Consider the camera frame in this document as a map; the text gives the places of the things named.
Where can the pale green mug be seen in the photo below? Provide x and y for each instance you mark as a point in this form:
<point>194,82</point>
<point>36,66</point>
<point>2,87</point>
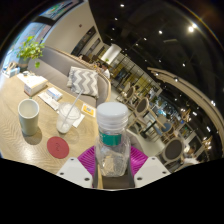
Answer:
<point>28,118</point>

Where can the flat round red coaster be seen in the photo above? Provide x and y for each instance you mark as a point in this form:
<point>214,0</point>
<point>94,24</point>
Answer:
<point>57,147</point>

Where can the group of dining chairs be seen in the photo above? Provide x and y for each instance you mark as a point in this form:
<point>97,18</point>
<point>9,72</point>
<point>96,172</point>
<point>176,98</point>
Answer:
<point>173,150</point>

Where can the grey chevron cushion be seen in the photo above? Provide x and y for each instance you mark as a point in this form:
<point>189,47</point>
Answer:
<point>84,81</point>

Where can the group of ceiling lights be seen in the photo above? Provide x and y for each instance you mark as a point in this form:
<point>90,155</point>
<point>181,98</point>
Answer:
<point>190,29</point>

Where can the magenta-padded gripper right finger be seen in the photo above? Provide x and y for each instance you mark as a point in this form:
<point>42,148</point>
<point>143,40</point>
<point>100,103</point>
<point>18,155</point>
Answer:
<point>150,170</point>

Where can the clear plastic water bottle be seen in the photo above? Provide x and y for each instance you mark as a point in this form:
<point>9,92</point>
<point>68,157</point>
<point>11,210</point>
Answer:
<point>112,150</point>

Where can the green potted plant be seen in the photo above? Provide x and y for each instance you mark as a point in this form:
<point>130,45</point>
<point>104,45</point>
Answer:
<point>30,50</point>

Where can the blue white tissue pack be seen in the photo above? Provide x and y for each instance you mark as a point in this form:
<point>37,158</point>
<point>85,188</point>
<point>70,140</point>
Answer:
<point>54,94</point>

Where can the framed wall poster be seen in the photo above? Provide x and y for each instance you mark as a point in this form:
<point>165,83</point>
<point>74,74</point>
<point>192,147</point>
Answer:
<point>58,9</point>

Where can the beige tissue box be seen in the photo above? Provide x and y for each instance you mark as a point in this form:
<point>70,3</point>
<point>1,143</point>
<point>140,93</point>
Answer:
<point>35,85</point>

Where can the white printed leaflet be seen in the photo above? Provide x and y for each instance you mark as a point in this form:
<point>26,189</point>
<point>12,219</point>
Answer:
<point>46,100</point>

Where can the yellow table card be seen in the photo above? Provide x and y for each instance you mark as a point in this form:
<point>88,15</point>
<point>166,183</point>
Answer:
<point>88,110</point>

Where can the white paper napkin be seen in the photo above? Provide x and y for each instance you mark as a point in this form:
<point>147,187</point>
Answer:
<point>80,120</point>

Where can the grey upholstered sofa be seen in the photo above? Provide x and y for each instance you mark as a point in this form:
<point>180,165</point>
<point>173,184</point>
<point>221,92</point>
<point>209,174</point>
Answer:
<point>56,65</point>

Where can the person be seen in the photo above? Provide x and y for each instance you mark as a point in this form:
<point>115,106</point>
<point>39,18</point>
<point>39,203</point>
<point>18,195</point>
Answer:
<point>106,71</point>

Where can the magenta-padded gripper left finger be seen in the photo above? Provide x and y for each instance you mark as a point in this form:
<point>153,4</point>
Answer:
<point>75,171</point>

